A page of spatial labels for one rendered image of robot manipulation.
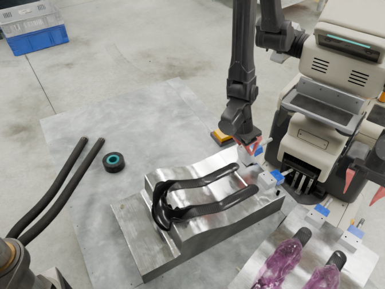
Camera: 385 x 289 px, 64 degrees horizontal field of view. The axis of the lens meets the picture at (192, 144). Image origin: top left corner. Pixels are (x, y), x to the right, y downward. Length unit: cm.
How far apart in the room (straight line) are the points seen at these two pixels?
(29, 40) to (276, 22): 318
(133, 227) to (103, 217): 15
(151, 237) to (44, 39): 321
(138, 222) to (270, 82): 238
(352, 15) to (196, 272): 85
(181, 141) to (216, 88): 172
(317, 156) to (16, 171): 200
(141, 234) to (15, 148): 188
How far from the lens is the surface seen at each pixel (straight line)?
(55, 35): 391
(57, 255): 202
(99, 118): 143
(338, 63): 111
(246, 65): 84
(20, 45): 388
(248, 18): 81
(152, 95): 152
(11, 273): 81
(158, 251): 93
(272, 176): 103
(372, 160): 91
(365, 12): 102
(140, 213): 100
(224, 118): 87
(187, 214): 92
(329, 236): 104
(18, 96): 326
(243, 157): 105
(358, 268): 102
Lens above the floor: 170
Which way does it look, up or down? 46 degrees down
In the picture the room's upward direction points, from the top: straight up
